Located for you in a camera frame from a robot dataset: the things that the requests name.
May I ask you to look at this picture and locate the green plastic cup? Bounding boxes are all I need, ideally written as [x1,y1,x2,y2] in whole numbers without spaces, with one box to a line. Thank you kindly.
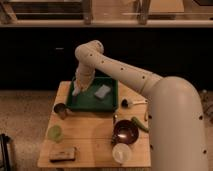
[47,125,62,143]

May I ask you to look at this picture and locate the green cucumber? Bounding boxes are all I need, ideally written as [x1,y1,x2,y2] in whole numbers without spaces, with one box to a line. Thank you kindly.
[131,117,149,133]

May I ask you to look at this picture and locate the green plastic tray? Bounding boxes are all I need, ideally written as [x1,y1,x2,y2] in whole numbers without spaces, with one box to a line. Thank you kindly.
[66,77,118,112]

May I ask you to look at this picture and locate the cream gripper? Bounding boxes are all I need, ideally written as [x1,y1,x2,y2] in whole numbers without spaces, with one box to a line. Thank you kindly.
[77,79,91,91]

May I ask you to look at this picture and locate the grey-blue sponge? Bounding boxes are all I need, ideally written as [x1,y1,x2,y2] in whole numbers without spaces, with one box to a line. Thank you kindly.
[94,85,111,100]

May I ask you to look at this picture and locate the dark metal cup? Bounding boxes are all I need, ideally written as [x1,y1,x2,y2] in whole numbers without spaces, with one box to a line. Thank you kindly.
[53,103,68,120]

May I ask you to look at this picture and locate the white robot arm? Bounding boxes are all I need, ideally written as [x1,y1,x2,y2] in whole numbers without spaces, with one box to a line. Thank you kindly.
[75,40,209,171]

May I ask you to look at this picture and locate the grey towel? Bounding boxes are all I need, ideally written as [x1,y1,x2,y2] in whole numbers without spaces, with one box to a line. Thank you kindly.
[72,87,81,96]

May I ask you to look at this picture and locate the black stand at left edge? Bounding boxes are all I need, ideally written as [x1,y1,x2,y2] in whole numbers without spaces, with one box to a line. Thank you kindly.
[0,134,11,171]

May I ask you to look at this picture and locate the brown scrub block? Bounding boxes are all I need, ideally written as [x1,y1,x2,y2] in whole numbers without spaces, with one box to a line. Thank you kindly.
[49,147,77,163]

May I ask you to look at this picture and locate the white small bowl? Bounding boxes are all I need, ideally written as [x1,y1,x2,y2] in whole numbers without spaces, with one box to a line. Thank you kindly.
[112,143,132,164]

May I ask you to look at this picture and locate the dark purple bowl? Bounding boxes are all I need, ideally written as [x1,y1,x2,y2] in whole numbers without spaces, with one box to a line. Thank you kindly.
[113,120,139,145]

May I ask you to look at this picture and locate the wooden shelf rack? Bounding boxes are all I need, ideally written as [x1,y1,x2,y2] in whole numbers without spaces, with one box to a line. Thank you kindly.
[0,0,213,28]

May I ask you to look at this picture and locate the black-headed dish brush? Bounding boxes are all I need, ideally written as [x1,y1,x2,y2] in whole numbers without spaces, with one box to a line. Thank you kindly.
[121,99,147,109]

